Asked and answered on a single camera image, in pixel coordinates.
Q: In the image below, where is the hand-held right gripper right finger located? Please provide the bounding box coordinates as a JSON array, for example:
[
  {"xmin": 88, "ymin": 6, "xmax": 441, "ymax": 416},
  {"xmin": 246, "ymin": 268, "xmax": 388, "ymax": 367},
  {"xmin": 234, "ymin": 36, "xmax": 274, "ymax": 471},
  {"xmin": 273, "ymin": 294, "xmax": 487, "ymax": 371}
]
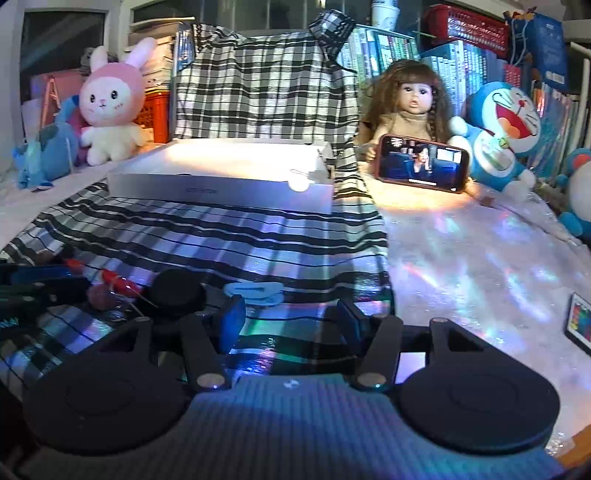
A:
[{"xmin": 337, "ymin": 299, "xmax": 504, "ymax": 392}]

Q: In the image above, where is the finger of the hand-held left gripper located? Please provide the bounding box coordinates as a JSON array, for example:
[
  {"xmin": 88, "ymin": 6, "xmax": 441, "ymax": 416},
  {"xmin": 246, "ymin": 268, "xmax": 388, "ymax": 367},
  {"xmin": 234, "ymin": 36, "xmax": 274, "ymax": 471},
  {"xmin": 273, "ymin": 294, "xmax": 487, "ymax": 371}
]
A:
[
  {"xmin": 0, "ymin": 278, "xmax": 89, "ymax": 306},
  {"xmin": 0, "ymin": 264, "xmax": 72, "ymax": 284}
]

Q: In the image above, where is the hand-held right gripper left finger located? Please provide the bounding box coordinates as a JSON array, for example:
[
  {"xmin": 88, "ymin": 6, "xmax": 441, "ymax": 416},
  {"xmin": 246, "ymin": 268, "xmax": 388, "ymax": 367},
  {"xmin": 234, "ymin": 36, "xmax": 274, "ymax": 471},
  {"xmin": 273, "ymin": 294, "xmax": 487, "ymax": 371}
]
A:
[{"xmin": 88, "ymin": 295, "xmax": 246, "ymax": 392}]

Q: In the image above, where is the black binder clip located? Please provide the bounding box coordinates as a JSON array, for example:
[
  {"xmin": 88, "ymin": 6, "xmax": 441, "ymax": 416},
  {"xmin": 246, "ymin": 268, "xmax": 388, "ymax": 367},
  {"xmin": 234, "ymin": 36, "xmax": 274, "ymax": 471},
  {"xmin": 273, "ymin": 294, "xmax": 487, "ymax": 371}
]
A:
[{"xmin": 147, "ymin": 269, "xmax": 207, "ymax": 319}]

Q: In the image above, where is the white cardboard box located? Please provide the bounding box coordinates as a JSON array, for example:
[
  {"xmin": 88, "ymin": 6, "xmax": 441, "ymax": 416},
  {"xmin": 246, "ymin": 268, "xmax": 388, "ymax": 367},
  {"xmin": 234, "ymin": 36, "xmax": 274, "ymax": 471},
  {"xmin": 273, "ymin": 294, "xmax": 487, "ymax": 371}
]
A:
[{"xmin": 107, "ymin": 138, "xmax": 335, "ymax": 215}]

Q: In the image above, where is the pink round object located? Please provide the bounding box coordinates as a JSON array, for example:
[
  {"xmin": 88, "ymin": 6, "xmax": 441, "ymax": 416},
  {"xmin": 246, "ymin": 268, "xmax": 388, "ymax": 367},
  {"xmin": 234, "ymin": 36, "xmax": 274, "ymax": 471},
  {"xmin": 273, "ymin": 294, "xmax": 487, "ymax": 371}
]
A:
[{"xmin": 88, "ymin": 285, "xmax": 116, "ymax": 310}]

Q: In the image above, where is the black and white plaid cloth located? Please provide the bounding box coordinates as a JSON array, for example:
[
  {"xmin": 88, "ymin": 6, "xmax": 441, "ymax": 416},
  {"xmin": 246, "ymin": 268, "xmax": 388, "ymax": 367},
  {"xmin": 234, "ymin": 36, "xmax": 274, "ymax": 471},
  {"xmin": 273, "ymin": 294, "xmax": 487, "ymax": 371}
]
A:
[{"xmin": 0, "ymin": 9, "xmax": 395, "ymax": 398}]

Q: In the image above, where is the smartphone in pink case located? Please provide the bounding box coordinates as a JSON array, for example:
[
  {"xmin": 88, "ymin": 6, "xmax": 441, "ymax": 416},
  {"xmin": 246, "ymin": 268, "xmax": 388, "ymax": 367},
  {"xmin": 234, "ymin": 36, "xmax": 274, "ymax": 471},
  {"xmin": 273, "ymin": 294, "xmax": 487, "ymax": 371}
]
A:
[{"xmin": 375, "ymin": 134, "xmax": 471, "ymax": 193}]

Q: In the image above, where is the pink bag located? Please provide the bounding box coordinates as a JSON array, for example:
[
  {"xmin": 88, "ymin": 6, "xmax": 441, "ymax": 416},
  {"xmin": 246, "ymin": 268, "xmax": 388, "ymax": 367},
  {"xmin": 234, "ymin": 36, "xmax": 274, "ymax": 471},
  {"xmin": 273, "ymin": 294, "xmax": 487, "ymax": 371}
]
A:
[{"xmin": 30, "ymin": 71, "xmax": 88, "ymax": 134}]

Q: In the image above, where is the pink bunny plush toy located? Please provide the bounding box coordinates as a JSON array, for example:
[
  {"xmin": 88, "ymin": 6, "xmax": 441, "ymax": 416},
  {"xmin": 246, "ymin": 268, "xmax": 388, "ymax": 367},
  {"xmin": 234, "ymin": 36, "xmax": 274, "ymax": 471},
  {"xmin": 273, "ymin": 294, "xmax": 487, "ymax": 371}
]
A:
[{"xmin": 78, "ymin": 37, "xmax": 158, "ymax": 167}]

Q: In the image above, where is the orange plastic crate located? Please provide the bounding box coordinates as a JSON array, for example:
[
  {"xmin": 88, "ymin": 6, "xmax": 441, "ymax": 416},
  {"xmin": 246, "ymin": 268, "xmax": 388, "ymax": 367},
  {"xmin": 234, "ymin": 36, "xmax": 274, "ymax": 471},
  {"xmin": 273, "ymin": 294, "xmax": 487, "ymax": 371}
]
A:
[{"xmin": 139, "ymin": 88, "xmax": 174, "ymax": 144}]

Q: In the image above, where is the remote control with coloured buttons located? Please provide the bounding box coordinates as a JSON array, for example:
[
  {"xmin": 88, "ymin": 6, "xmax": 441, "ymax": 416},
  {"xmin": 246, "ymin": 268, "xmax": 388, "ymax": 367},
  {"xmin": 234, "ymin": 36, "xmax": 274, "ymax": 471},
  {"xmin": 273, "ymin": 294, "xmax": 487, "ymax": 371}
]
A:
[{"xmin": 563, "ymin": 292, "xmax": 591, "ymax": 356}]

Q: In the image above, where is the brown-haired doll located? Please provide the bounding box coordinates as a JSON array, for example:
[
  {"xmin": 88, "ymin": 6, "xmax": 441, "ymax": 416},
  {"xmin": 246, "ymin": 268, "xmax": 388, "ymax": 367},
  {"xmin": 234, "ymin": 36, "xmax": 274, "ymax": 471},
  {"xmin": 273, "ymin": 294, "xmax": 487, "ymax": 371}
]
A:
[{"xmin": 353, "ymin": 59, "xmax": 497, "ymax": 204}]

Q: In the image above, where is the dark window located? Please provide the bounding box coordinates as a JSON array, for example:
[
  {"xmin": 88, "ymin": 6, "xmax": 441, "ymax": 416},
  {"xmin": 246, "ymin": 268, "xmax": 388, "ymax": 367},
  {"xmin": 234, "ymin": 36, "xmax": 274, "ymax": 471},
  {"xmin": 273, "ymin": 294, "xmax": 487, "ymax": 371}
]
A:
[{"xmin": 21, "ymin": 9, "xmax": 109, "ymax": 88}]

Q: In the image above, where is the stack of papers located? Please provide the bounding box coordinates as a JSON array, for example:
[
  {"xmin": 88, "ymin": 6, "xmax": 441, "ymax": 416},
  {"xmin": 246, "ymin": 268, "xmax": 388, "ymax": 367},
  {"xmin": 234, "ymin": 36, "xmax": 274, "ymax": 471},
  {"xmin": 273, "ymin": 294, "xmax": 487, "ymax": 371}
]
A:
[{"xmin": 127, "ymin": 21, "xmax": 195, "ymax": 90}]

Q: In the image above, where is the large blue cat plush toy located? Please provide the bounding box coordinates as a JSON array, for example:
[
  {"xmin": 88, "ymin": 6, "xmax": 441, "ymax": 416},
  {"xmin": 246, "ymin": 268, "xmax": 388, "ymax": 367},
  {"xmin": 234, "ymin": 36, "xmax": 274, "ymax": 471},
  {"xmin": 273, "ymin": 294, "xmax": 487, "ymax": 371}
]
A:
[{"xmin": 449, "ymin": 82, "xmax": 543, "ymax": 201}]

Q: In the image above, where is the small blue cat plush toy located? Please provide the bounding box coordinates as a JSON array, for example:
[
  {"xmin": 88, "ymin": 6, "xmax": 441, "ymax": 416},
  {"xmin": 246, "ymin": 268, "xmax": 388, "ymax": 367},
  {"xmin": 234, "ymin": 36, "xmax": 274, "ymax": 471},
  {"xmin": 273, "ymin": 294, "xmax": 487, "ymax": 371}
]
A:
[{"xmin": 556, "ymin": 148, "xmax": 591, "ymax": 250}]

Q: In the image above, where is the row of books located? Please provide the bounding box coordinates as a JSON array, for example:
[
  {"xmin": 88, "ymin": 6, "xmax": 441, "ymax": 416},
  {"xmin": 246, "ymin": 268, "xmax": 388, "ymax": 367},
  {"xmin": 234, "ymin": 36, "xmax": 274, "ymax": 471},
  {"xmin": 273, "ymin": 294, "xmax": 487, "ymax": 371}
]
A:
[{"xmin": 346, "ymin": 28, "xmax": 591, "ymax": 181}]

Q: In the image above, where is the white paper cup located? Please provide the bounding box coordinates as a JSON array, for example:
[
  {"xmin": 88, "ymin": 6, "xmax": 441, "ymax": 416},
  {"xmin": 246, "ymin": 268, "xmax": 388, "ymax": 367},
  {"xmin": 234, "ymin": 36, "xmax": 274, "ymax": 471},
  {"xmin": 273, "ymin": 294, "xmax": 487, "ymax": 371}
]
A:
[{"xmin": 372, "ymin": 0, "xmax": 400, "ymax": 31}]

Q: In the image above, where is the red plastic basket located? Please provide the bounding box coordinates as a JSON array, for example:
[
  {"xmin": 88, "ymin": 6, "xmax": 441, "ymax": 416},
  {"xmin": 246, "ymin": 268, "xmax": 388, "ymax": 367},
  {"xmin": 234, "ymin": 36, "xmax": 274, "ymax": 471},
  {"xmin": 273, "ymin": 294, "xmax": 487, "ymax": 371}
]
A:
[{"xmin": 422, "ymin": 4, "xmax": 511, "ymax": 47}]

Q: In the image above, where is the blue printed bag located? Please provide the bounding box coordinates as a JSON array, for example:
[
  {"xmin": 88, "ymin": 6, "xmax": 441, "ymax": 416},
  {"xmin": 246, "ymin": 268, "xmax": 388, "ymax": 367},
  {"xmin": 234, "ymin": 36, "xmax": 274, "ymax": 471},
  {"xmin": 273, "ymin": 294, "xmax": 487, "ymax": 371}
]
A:
[{"xmin": 505, "ymin": 9, "xmax": 571, "ymax": 93}]

